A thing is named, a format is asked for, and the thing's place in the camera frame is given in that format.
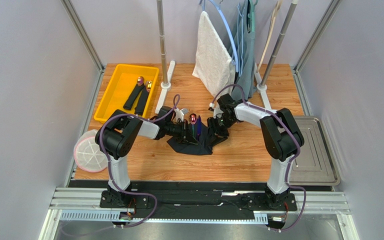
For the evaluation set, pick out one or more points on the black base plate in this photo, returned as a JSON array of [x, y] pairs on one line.
[[170, 200]]

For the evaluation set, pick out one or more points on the white towel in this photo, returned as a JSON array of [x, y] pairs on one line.
[[213, 63]]

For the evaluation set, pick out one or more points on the rolled black napkin right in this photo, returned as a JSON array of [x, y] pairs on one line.
[[143, 98]]

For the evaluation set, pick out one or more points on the light blue wire hanger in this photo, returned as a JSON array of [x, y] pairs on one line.
[[240, 36]]

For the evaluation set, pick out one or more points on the iridescent spoon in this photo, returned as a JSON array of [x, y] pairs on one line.
[[193, 120]]

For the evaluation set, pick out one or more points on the purple iridescent knife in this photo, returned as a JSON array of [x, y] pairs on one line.
[[198, 125]]

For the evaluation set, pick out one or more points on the blue clothes hanger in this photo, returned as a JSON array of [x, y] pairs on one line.
[[217, 4]]

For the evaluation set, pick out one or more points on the left rack pole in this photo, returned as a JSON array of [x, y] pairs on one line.
[[160, 14]]

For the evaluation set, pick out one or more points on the black paper napkin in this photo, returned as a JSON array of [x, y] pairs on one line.
[[204, 146]]

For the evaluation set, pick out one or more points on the steel tray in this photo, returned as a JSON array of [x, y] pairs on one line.
[[315, 165]]

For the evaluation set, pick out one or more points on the yellow plastic bin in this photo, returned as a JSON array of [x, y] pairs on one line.
[[120, 86]]

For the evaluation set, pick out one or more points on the beige clothes hanger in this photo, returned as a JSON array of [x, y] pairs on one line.
[[273, 17]]

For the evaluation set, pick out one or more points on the left white rack foot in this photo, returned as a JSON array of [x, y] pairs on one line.
[[166, 85]]

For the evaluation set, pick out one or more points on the right rack pole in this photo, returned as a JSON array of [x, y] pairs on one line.
[[279, 40]]

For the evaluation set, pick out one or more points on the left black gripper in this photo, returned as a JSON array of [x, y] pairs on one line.
[[186, 134]]

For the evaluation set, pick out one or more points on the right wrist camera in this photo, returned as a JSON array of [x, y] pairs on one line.
[[215, 109]]

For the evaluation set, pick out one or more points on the teal grey shirt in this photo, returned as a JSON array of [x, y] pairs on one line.
[[246, 81]]

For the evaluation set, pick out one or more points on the rack pole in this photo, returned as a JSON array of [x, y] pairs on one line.
[[279, 40], [160, 14]]

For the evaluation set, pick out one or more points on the green clothes hanger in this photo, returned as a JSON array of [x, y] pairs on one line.
[[251, 16]]

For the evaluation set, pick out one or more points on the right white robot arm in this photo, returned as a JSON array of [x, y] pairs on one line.
[[282, 137]]

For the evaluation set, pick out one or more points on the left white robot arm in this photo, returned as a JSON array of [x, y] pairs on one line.
[[116, 138]]

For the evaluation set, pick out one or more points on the white mesh bag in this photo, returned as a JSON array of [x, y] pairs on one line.
[[87, 153]]

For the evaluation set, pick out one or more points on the rolled black napkin left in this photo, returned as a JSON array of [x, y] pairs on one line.
[[140, 85]]

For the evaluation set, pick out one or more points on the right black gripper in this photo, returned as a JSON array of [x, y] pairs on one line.
[[219, 128]]

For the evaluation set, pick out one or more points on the rolled black napkin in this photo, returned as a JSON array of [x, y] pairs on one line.
[[140, 85], [143, 98]]

